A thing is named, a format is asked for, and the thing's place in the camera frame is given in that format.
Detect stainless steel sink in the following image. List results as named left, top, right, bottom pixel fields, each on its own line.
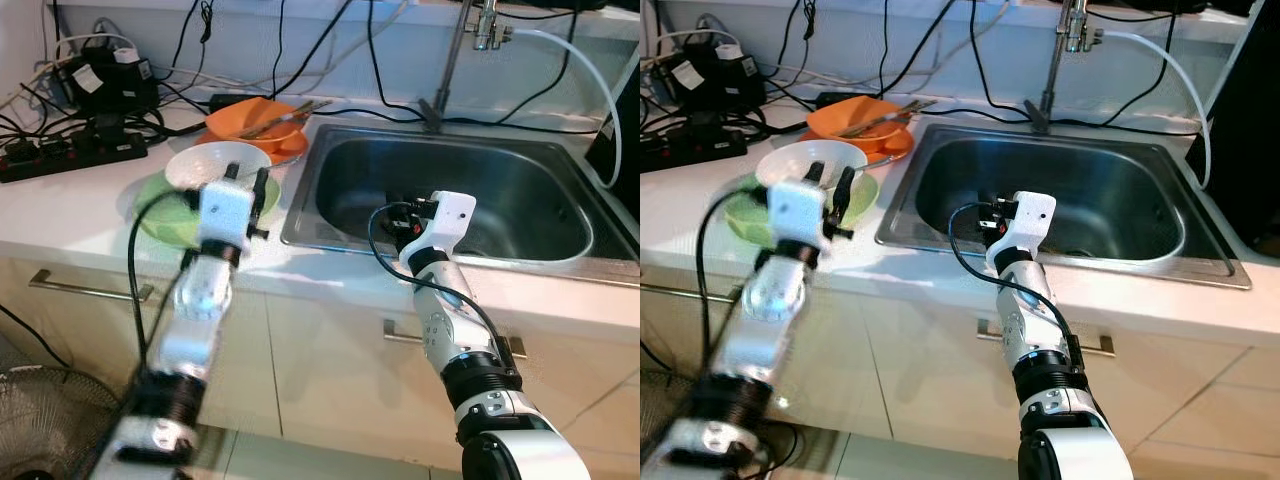
left=875, top=122, right=1253, bottom=291
left=280, top=122, right=641, bottom=266

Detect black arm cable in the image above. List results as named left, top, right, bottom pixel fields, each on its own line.
left=126, top=188, right=206, bottom=371
left=946, top=200, right=1091, bottom=381
left=694, top=185, right=776, bottom=371
left=365, top=202, right=523, bottom=391

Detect green plate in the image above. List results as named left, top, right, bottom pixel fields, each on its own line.
left=135, top=170, right=283, bottom=249
left=722, top=172, right=881, bottom=249

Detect wooden chopstick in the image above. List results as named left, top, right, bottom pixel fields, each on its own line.
left=845, top=97, right=936, bottom=136
left=855, top=102, right=939, bottom=139
left=252, top=103, right=337, bottom=140
left=242, top=98, right=333, bottom=137

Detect orange plate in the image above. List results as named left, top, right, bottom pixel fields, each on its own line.
left=195, top=128, right=309, bottom=166
left=798, top=125, right=916, bottom=166

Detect long metal cabinet handle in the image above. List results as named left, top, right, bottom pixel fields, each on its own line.
left=640, top=280, right=703, bottom=300
left=28, top=268, right=156, bottom=303

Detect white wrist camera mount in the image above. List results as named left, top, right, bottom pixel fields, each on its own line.
left=988, top=191, right=1058, bottom=265
left=767, top=179, right=827, bottom=247
left=404, top=191, right=478, bottom=267
left=197, top=181, right=257, bottom=253

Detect metal faucet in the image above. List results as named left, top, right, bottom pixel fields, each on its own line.
left=1022, top=0, right=1101, bottom=136
left=418, top=0, right=516, bottom=133

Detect black appliance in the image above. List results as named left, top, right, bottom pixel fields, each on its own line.
left=585, top=65, right=641, bottom=191
left=1185, top=0, right=1280, bottom=263

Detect white base cabinet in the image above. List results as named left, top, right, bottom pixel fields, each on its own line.
left=0, top=255, right=641, bottom=476
left=640, top=270, right=1280, bottom=471

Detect black labelled power adapter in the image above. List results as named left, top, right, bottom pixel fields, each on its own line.
left=55, top=45, right=159, bottom=116
left=655, top=40, right=771, bottom=111

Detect white faucet hose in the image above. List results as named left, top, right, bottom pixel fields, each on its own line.
left=505, top=27, right=624, bottom=189
left=1098, top=28, right=1213, bottom=189

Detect white bowl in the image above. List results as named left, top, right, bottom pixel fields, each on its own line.
left=755, top=140, right=869, bottom=191
left=165, top=141, right=273, bottom=193

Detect black power cable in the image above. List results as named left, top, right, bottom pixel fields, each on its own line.
left=268, top=0, right=287, bottom=99
left=364, top=0, right=433, bottom=121
left=285, top=0, right=356, bottom=96
left=495, top=5, right=583, bottom=126
left=876, top=0, right=893, bottom=99
left=892, top=0, right=956, bottom=96
left=968, top=0, right=1039, bottom=121
left=1095, top=5, right=1181, bottom=129

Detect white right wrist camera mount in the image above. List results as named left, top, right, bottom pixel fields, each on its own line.
left=404, top=191, right=478, bottom=267
left=988, top=191, right=1058, bottom=265

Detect short metal cabinet handle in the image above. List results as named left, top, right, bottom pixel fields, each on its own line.
left=977, top=318, right=1116, bottom=359
left=383, top=318, right=528, bottom=359

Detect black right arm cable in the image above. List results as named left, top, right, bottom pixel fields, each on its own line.
left=946, top=200, right=1091, bottom=381
left=365, top=202, right=523, bottom=391

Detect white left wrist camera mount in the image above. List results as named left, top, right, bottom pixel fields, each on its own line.
left=767, top=179, right=827, bottom=247
left=197, top=181, right=257, bottom=253

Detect grey floor fan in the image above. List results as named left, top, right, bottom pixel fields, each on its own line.
left=0, top=365, right=126, bottom=480
left=640, top=370, right=701, bottom=471

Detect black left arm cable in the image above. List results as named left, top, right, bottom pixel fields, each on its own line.
left=694, top=185, right=776, bottom=371
left=126, top=188, right=206, bottom=371

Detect black power strip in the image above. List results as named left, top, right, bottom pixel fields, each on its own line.
left=0, top=128, right=149, bottom=184
left=640, top=125, right=749, bottom=173

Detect orange bowl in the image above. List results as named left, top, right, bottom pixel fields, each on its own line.
left=205, top=97, right=306, bottom=153
left=806, top=96, right=906, bottom=151

